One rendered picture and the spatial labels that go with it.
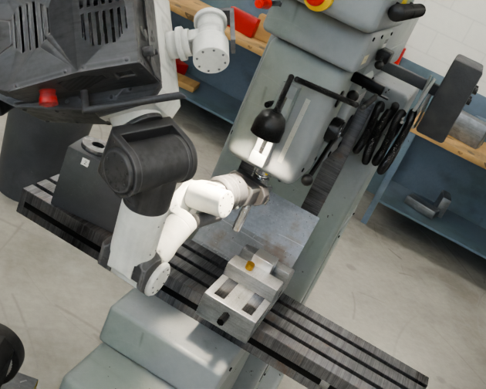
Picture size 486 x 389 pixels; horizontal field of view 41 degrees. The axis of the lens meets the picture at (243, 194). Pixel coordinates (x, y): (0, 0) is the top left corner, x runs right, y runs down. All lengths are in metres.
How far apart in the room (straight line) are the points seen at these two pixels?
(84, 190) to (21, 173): 1.81
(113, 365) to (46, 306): 1.33
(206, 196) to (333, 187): 0.66
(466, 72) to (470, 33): 4.00
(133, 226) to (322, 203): 0.96
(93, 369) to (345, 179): 0.93
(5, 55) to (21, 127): 2.37
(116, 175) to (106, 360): 0.73
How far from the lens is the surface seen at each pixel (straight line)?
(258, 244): 2.08
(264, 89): 1.56
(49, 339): 2.89
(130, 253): 1.26
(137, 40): 1.04
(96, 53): 1.06
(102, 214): 1.84
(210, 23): 1.23
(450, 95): 1.77
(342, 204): 2.05
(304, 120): 1.54
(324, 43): 1.47
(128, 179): 1.10
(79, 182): 1.83
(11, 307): 3.00
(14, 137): 3.58
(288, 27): 1.49
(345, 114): 1.72
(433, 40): 5.78
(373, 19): 1.36
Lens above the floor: 1.88
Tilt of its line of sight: 23 degrees down
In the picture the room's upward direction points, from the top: 24 degrees clockwise
